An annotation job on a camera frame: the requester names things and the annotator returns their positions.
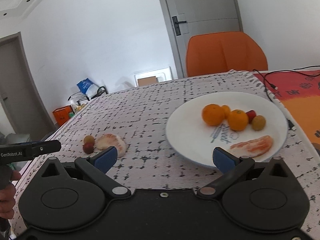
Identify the green-brown kiwi fruit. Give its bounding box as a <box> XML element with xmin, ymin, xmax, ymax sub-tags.
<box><xmin>83</xmin><ymin>135</ymin><xmax>95</xmax><ymax>144</ymax></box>

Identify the orange box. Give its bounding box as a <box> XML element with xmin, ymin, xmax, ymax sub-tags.
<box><xmin>53</xmin><ymin>105</ymin><xmax>73</xmax><ymax>127</ymax></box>

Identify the small orange on plate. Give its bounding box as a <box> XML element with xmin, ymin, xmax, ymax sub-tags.
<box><xmin>221</xmin><ymin>105</ymin><xmax>231</xmax><ymax>119</ymax></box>

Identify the red plum on plate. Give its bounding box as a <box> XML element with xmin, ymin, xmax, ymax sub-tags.
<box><xmin>246</xmin><ymin>110</ymin><xmax>257</xmax><ymax>124</ymax></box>

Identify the red orange mat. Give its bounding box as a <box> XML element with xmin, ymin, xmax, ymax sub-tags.
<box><xmin>254</xmin><ymin>68</ymin><xmax>319</xmax><ymax>152</ymax></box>

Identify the person's left hand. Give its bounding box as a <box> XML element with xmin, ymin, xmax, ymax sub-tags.
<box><xmin>0</xmin><ymin>183</ymin><xmax>16</xmax><ymax>219</ymax></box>

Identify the white round plate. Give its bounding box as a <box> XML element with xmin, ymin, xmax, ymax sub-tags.
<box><xmin>165</xmin><ymin>92</ymin><xmax>289</xmax><ymax>167</ymax></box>

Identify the dark red plum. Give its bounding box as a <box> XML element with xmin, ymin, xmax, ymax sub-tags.
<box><xmin>82</xmin><ymin>142</ymin><xmax>94</xmax><ymax>154</ymax></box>

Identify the large orange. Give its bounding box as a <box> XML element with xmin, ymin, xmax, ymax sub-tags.
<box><xmin>201</xmin><ymin>104</ymin><xmax>225</xmax><ymax>126</ymax></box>
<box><xmin>227</xmin><ymin>109</ymin><xmax>249</xmax><ymax>132</ymax></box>

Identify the orange chair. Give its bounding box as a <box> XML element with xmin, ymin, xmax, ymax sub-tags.
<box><xmin>185</xmin><ymin>31</ymin><xmax>268</xmax><ymax>77</ymax></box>

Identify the patterned white tablecloth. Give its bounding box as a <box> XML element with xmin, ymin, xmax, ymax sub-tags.
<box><xmin>10</xmin><ymin>69</ymin><xmax>320</xmax><ymax>239</ymax></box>

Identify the white framed board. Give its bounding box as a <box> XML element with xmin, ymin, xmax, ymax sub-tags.
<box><xmin>134</xmin><ymin>67</ymin><xmax>172</xmax><ymax>87</ymax></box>

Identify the pale pomelo segment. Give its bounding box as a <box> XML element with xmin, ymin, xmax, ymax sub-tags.
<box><xmin>95</xmin><ymin>133</ymin><xmax>127</xmax><ymax>158</ymax></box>

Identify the pink pomelo segment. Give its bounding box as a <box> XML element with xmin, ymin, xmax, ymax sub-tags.
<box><xmin>229</xmin><ymin>135</ymin><xmax>273</xmax><ymax>158</ymax></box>

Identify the black cable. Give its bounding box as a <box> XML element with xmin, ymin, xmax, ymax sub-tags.
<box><xmin>252</xmin><ymin>65</ymin><xmax>320</xmax><ymax>131</ymax></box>

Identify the yellow-green round fruit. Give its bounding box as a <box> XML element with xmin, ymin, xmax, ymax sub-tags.
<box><xmin>251</xmin><ymin>115</ymin><xmax>266</xmax><ymax>131</ymax></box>

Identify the blue white bag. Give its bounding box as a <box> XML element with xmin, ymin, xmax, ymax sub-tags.
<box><xmin>76</xmin><ymin>78</ymin><xmax>99</xmax><ymax>99</ymax></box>

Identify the large orange front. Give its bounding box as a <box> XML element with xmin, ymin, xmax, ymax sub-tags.
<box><xmin>227</xmin><ymin>109</ymin><xmax>249</xmax><ymax>132</ymax></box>

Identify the grey sofa cushion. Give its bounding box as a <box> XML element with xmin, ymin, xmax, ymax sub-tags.
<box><xmin>0</xmin><ymin>133</ymin><xmax>31</xmax><ymax>145</ymax></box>

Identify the grey side door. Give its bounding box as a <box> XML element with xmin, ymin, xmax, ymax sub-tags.
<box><xmin>1</xmin><ymin>33</ymin><xmax>55</xmax><ymax>141</ymax></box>

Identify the grey door with handle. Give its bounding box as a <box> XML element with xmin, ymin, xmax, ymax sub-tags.
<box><xmin>159</xmin><ymin>0</ymin><xmax>243</xmax><ymax>79</ymax></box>

